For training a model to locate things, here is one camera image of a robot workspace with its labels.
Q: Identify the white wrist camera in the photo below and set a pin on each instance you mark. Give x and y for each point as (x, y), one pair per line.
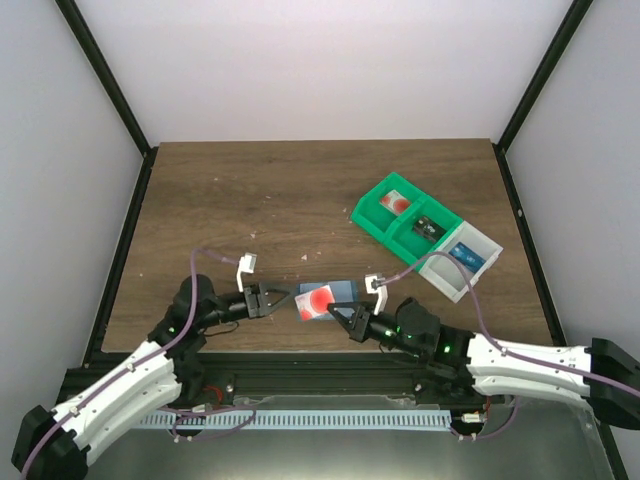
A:
(375, 285)
(245, 266)

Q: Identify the black frame post left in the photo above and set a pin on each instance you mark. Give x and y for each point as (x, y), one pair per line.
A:
(93, 53)

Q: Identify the black frame post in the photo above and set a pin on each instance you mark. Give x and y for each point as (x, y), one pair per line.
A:
(566, 30)
(93, 53)

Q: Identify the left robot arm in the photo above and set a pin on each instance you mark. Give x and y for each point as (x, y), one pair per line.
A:
(61, 443)

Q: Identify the blue card holder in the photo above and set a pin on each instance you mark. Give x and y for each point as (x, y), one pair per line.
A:
(343, 291)

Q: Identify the white slotted cable duct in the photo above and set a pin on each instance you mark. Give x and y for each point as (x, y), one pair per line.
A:
(368, 420)

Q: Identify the red white card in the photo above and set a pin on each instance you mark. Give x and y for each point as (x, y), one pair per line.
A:
(312, 301)
(394, 202)

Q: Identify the white bin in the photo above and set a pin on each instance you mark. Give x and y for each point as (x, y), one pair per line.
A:
(449, 276)

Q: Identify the metal base plate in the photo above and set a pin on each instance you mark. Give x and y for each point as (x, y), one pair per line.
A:
(523, 440)

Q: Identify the black frame post right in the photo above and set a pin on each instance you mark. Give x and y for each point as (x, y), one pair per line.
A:
(566, 30)

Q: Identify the green bin middle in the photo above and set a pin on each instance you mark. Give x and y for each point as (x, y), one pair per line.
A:
(409, 246)

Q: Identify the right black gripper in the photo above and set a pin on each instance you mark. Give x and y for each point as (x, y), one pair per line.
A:
(358, 325)

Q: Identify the green bin far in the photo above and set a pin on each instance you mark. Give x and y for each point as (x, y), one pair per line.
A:
(379, 211)

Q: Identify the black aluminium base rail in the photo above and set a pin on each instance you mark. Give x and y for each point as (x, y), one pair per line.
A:
(259, 375)

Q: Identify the black card in bin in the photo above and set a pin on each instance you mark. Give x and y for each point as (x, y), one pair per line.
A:
(428, 229)

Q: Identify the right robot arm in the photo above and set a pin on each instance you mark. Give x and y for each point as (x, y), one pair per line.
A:
(601, 377)

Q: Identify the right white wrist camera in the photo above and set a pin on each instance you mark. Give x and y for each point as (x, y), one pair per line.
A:
(375, 285)

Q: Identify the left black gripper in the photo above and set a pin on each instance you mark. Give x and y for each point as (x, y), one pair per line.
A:
(253, 300)

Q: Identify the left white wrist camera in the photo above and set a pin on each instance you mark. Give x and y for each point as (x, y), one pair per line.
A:
(245, 266)

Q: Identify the blue card in bin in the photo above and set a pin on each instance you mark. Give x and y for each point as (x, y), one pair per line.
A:
(467, 257)

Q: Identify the green bin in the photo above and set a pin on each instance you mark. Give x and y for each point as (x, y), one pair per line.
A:
(409, 246)
(379, 211)

